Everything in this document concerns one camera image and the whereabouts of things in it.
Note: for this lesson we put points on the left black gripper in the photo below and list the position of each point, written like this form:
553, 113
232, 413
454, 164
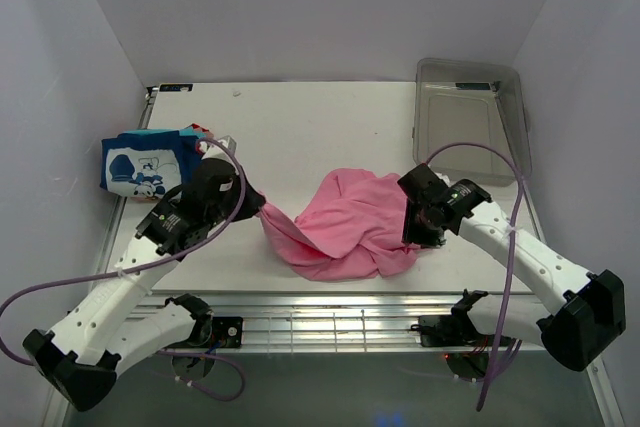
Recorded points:
251, 204

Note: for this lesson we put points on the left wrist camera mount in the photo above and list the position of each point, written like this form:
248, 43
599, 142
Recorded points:
222, 148

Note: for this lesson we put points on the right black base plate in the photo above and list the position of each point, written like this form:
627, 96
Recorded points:
448, 331

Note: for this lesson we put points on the aluminium rail frame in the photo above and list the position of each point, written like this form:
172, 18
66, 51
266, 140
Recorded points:
319, 324

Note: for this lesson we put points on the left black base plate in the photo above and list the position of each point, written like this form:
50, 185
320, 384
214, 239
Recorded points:
217, 332

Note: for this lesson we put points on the folded blue printed t shirt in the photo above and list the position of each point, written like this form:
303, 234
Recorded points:
147, 163

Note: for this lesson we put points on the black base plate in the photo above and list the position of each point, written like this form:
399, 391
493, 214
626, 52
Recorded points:
217, 332
448, 331

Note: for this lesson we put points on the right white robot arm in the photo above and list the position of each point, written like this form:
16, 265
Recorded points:
577, 314

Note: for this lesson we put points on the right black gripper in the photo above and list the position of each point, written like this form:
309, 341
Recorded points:
412, 235

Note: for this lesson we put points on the clear plastic bin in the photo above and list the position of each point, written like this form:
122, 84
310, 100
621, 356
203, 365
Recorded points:
467, 116

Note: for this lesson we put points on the pink t shirt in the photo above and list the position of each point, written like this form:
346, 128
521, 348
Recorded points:
352, 229

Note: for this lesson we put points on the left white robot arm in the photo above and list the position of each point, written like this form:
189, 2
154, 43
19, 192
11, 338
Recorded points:
83, 354

